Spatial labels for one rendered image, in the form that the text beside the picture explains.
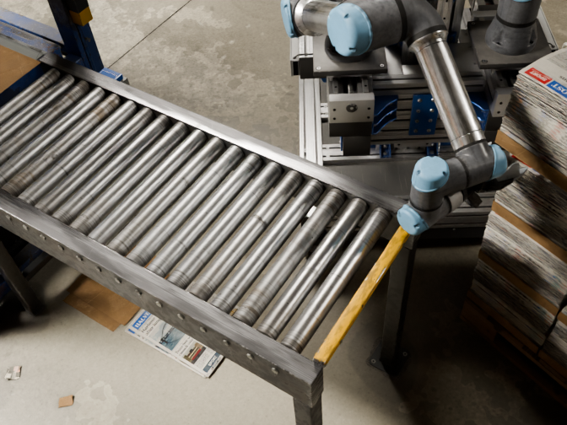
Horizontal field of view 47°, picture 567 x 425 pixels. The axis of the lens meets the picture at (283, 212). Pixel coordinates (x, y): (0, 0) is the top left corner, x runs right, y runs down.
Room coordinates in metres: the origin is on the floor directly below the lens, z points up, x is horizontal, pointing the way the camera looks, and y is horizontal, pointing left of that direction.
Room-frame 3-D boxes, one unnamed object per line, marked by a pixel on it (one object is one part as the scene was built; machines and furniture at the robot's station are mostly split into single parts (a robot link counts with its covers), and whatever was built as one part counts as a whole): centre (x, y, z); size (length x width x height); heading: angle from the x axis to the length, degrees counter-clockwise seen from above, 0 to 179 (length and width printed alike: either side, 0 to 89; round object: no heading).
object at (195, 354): (1.23, 0.37, 0.01); 0.37 x 0.28 x 0.01; 53
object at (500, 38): (1.63, -0.74, 0.87); 0.15 x 0.15 x 0.10
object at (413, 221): (0.95, -0.33, 0.87); 0.11 x 0.08 x 0.09; 123
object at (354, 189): (1.40, 0.20, 0.74); 1.34 x 0.05 x 0.12; 53
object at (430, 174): (0.95, -0.34, 0.97); 0.11 x 0.08 x 0.11; 107
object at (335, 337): (0.79, -0.17, 0.81); 0.43 x 0.03 x 0.02; 143
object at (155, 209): (1.16, 0.30, 0.77); 0.47 x 0.05 x 0.05; 143
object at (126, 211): (1.20, 0.35, 0.77); 0.47 x 0.05 x 0.05; 143
